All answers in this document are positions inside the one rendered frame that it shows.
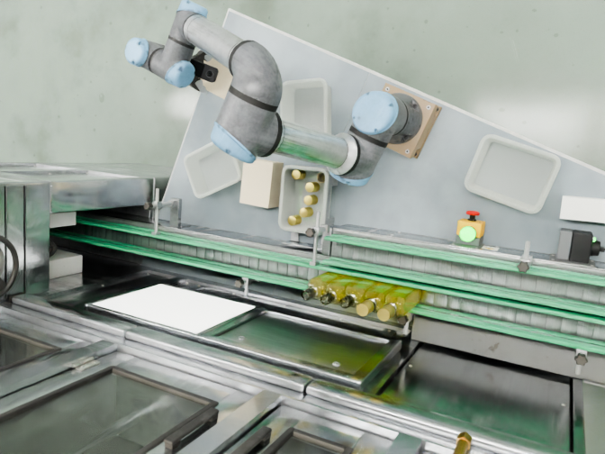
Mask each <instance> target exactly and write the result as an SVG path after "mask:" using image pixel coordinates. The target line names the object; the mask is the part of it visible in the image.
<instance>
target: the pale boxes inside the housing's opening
mask: <svg viewBox="0 0 605 454"><path fill-rule="evenodd" d="M69 225H76V212H69V213H50V228H55V227H62V226H69ZM82 258H83V256H82V255H80V254H76V253H72V252H68V251H64V250H57V251H56V252H55V254H54V255H53V256H51V257H50V279H52V278H57V277H64V276H69V275H73V274H77V273H81V272H82Z"/></svg>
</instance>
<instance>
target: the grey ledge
mask: <svg viewBox="0 0 605 454"><path fill-rule="evenodd" d="M411 339H412V340H416V341H422V342H427V343H430V344H434V345H438V346H442V347H446V348H450V349H453V350H461V351H464V352H468V353H472V354H476V355H480V356H484V357H487V358H491V359H498V360H502V361H506V362H510V363H514V364H518V365H521V366H525V367H530V368H536V369H540V370H545V371H548V372H552V373H556V374H559V375H564V376H568V377H574V378H579V379H582V380H584V383H587V384H591V385H595V386H602V387H605V355H604V354H600V353H595V352H591V351H587V356H586V358H587V359H588V363H586V364H585V365H584V366H582V367H581V373H580V375H576V374H575V368H576V361H575V360H574V354H575V350H574V348H570V347H566V346H562V345H558V344H554V343H549V342H545V341H541V340H533V339H529V338H524V337H520V336H516V335H511V334H508V333H503V332H498V331H491V330H487V329H483V328H478V327H474V326H470V325H465V324H462V323H457V322H450V321H445V320H440V319H437V318H432V317H428V316H424V315H419V314H417V315H414V316H413V324H412V332H411Z"/></svg>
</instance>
